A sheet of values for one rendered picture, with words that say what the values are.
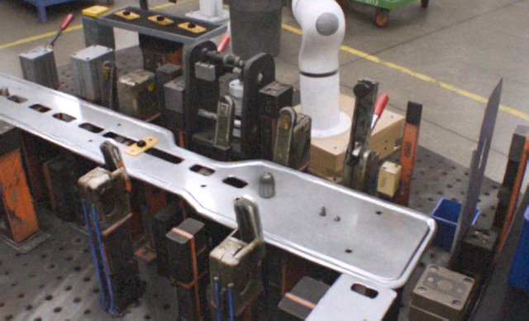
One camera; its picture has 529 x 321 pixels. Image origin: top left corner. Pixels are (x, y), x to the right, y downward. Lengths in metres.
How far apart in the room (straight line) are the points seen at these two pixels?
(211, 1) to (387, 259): 4.56
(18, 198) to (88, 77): 0.36
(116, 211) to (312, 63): 0.76
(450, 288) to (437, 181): 0.93
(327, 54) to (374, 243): 0.76
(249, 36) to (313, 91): 2.69
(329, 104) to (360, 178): 0.59
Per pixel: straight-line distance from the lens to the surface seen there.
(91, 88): 1.60
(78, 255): 1.54
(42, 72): 1.82
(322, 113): 1.75
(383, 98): 1.23
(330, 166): 1.71
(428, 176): 1.82
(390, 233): 1.08
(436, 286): 0.90
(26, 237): 1.61
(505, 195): 1.11
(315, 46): 1.64
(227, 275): 0.95
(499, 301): 0.95
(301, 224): 1.08
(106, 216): 1.19
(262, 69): 1.31
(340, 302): 0.93
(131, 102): 1.49
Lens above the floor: 1.66
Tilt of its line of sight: 30 degrees down
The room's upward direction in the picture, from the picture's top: straight up
